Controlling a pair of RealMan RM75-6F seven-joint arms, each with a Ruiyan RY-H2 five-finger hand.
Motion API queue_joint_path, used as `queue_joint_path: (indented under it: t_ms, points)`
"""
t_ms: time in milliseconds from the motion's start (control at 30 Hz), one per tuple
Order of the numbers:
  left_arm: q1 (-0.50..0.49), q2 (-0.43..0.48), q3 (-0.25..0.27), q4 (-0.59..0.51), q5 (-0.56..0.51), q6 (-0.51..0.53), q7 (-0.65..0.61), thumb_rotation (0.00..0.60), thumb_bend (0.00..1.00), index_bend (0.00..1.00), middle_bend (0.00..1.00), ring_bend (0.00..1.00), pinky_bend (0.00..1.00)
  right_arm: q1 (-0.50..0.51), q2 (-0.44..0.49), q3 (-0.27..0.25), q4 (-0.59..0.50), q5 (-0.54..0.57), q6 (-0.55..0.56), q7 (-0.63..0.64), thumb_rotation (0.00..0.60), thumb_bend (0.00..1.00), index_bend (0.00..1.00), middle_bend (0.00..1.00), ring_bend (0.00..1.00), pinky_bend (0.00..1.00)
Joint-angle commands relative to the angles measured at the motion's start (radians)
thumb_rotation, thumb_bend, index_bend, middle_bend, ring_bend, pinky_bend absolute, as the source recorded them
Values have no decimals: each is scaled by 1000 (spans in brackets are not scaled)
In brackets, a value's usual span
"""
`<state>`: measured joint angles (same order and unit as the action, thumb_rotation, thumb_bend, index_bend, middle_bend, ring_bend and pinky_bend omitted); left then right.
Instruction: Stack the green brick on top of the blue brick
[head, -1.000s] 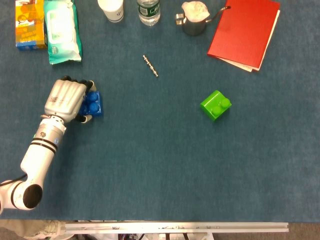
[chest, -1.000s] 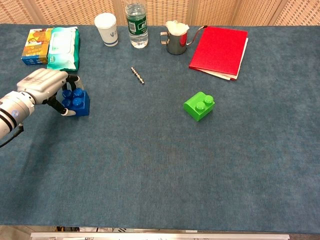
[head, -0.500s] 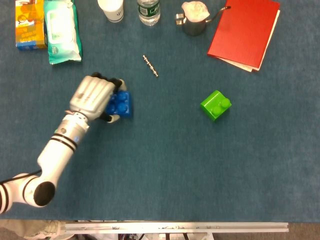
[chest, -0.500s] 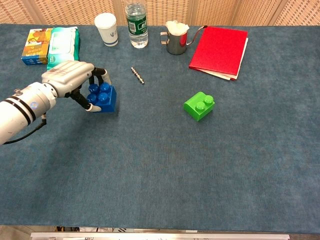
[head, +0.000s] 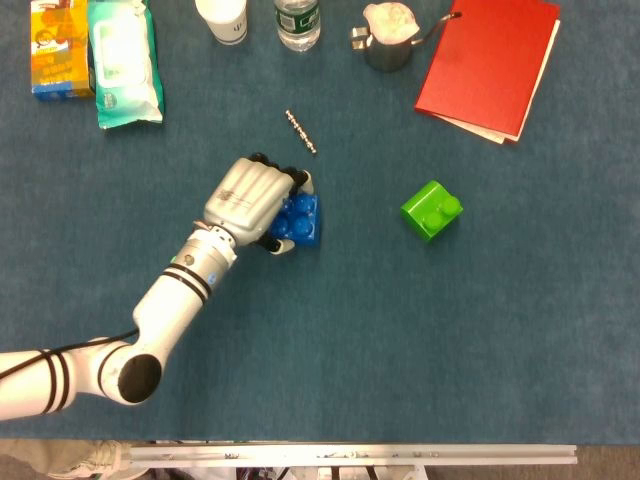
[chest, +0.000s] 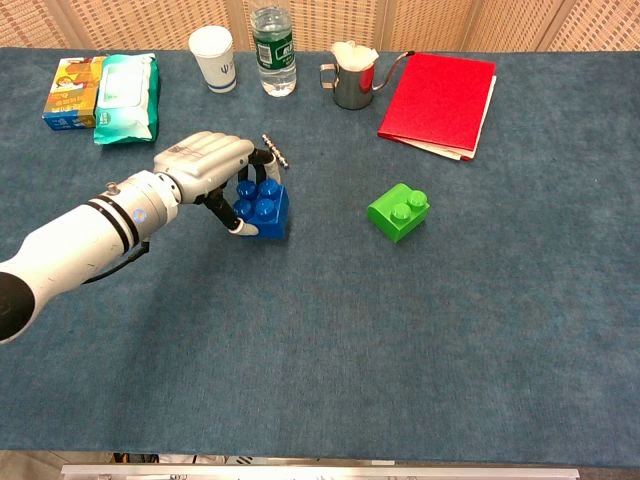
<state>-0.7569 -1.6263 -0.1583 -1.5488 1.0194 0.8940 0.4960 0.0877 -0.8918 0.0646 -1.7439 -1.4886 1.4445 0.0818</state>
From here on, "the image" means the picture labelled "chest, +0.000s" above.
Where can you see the teal wet wipes pack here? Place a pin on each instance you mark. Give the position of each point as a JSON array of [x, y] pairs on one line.
[[125, 100]]

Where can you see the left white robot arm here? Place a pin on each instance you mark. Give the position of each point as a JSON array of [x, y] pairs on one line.
[[75, 245]]

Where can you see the clear water bottle green label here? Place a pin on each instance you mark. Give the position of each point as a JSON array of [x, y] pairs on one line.
[[274, 55]]

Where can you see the blue felt table cloth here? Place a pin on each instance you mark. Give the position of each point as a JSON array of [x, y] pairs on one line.
[[320, 350]]

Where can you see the beaded metal rod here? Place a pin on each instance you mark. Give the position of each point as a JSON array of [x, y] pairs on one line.
[[280, 155]]

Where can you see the aluminium profile rail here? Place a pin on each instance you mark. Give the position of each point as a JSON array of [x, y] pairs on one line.
[[320, 472]]

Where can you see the orange snack box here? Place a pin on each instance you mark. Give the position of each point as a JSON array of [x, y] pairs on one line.
[[70, 95]]

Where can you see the blue four-stud building block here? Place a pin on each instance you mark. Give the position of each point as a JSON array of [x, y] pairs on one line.
[[272, 215]]

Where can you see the white paper cup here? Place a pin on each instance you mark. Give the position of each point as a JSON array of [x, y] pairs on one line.
[[215, 60]]

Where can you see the crumpled white tissue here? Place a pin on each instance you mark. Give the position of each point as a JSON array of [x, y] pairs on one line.
[[354, 54]]

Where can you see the red folder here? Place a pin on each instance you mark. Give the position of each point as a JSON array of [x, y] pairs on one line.
[[440, 100]]

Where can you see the steel gooseneck pitcher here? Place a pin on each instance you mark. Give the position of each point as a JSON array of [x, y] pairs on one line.
[[352, 87]]

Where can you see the woven folding screen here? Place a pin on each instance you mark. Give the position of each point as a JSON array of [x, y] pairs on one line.
[[150, 22]]

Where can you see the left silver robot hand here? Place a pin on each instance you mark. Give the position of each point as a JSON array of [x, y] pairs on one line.
[[210, 160]]

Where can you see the green two-stud building block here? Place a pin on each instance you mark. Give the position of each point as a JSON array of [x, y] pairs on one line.
[[390, 222]]

